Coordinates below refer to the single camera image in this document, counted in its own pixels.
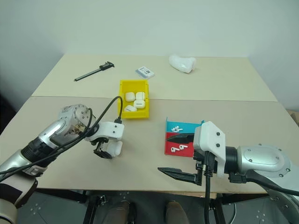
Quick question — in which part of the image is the small white card box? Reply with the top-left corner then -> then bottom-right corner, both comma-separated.
135,66 -> 155,79

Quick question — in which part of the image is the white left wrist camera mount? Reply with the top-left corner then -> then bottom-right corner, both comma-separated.
85,121 -> 125,143

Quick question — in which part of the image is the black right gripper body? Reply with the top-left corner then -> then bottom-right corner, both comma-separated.
192,150 -> 219,186

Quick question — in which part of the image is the black table leg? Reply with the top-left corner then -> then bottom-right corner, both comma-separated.
210,193 -> 227,224
83,191 -> 99,224

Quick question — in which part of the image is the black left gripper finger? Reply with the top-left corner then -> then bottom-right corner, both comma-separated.
93,149 -> 112,160

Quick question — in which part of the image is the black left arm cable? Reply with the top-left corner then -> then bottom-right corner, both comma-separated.
0,96 -> 124,182

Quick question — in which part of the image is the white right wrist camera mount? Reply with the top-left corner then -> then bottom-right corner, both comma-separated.
193,121 -> 227,179

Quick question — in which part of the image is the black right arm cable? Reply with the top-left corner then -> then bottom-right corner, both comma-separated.
202,150 -> 214,224

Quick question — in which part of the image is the brown rounded shape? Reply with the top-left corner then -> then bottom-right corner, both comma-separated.
165,200 -> 189,224

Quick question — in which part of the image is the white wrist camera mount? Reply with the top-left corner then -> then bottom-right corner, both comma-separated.
85,121 -> 125,143
193,121 -> 227,179

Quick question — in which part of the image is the yellow plastic bin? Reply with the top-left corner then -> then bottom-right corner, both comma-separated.
118,79 -> 150,120

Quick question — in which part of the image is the brown cardboard box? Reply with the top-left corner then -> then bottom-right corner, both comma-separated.
286,109 -> 299,128

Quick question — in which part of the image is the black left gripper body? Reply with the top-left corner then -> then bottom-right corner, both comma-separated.
92,137 -> 109,153

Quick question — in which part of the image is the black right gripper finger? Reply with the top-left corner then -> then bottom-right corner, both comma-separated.
165,133 -> 196,144
157,167 -> 198,185

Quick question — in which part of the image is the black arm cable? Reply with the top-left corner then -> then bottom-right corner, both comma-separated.
0,96 -> 124,182
202,150 -> 214,224

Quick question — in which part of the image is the black digital caliper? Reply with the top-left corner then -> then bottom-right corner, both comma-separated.
73,61 -> 116,82

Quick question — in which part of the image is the black cable with connector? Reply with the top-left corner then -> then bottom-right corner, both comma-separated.
228,171 -> 299,196

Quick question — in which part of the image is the teal black red tray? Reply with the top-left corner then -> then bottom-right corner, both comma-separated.
163,117 -> 206,156

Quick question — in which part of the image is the white crumpled plastic bag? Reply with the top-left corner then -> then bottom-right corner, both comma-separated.
168,55 -> 197,74

